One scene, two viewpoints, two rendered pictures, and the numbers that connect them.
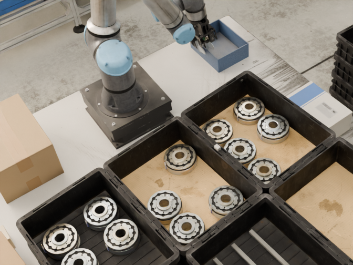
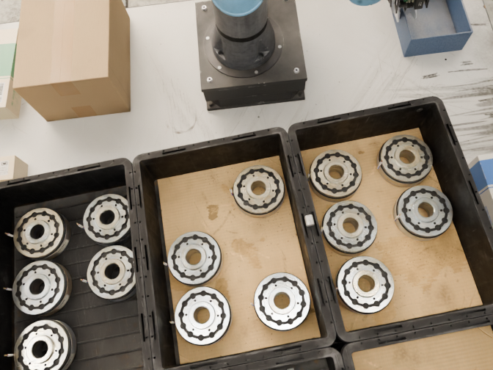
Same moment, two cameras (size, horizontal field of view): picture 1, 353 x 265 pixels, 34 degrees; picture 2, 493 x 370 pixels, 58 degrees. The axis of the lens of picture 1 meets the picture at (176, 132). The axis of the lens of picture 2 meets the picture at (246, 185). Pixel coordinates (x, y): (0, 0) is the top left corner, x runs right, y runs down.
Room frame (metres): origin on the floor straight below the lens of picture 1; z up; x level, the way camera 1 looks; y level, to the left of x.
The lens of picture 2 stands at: (0.89, -0.13, 1.68)
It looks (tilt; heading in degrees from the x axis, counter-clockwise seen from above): 70 degrees down; 32
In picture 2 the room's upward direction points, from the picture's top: 11 degrees counter-clockwise
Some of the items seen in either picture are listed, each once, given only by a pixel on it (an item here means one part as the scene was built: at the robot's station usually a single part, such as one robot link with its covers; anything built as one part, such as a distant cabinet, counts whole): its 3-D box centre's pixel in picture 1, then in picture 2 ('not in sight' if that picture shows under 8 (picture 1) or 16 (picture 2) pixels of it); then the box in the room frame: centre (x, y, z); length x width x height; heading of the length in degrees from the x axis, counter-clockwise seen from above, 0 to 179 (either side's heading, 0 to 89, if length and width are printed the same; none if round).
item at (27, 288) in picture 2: (78, 263); (37, 286); (0.82, 0.33, 0.86); 0.05 x 0.05 x 0.01
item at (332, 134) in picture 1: (255, 126); (392, 210); (1.17, -0.25, 0.92); 0.40 x 0.30 x 0.02; 31
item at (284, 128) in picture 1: (272, 125); (425, 211); (1.21, -0.31, 0.86); 0.10 x 0.10 x 0.01
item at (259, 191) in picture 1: (180, 179); (226, 243); (1.01, 0.01, 0.92); 0.40 x 0.30 x 0.02; 31
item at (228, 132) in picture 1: (217, 130); (335, 172); (1.23, -0.13, 0.86); 0.10 x 0.10 x 0.01
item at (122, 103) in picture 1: (121, 88); (242, 30); (1.50, 0.17, 0.85); 0.15 x 0.15 x 0.10
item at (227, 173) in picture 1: (182, 189); (229, 249); (1.01, 0.01, 0.87); 0.40 x 0.30 x 0.11; 31
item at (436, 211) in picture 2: (273, 125); (425, 210); (1.21, -0.31, 0.86); 0.05 x 0.05 x 0.01
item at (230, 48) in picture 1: (218, 45); (428, 12); (1.78, -0.22, 0.74); 0.20 x 0.15 x 0.07; 27
